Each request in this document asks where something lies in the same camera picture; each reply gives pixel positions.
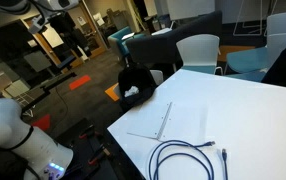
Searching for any blue ethernet cable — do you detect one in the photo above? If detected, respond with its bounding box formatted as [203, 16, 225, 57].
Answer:
[147, 139, 230, 180]

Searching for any black breadboard robot table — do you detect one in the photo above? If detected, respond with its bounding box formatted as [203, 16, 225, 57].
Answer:
[54, 117, 137, 180]

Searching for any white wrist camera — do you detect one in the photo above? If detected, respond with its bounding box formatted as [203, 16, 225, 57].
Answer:
[27, 14, 50, 35]

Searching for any white board panel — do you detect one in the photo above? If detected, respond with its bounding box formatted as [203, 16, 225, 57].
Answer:
[166, 0, 217, 21]

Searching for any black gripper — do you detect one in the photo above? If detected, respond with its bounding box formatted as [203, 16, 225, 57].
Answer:
[48, 11, 93, 58]

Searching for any teal armchair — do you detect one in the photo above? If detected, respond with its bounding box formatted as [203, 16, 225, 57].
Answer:
[107, 26, 147, 64]

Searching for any white cloth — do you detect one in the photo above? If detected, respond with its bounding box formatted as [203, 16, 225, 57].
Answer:
[123, 85, 141, 99]

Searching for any large black backpack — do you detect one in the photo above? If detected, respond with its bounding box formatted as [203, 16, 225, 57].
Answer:
[117, 63, 158, 113]

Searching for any black clamp with red handle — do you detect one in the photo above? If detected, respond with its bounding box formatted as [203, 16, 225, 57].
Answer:
[87, 145, 113, 167]
[78, 127, 103, 140]

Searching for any dark grey sofa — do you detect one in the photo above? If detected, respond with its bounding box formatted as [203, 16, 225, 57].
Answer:
[125, 9, 224, 69]

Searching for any black tripod stand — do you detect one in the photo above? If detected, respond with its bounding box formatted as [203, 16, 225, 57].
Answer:
[21, 70, 78, 114]

